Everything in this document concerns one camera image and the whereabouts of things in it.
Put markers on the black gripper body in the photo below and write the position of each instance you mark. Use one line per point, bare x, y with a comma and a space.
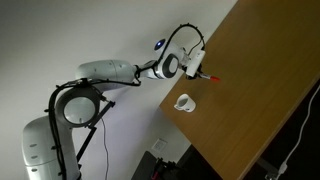
189, 77

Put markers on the grey marker with red cap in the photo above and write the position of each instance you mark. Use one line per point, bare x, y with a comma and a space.
210, 78

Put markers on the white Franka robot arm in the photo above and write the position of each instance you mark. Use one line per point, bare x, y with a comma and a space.
106, 71

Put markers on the white mug with logo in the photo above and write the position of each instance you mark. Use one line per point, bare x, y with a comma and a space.
186, 102

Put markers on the black floor equipment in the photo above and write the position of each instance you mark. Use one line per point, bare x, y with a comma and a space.
146, 166

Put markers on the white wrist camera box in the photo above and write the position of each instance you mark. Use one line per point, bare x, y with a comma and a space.
195, 63

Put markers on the white wall outlet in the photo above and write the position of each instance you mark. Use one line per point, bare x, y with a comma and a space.
159, 145

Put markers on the black camera stand bar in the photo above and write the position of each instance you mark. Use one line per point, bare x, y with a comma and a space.
93, 133

